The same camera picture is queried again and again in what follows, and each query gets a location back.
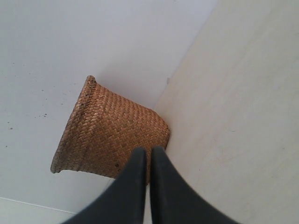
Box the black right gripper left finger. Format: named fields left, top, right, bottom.
left=65, top=147, right=147, bottom=224

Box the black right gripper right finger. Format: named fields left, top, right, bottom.
left=150, top=147, right=237, bottom=224

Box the brown woven wicker basket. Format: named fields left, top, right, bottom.
left=50, top=76, right=170, bottom=178

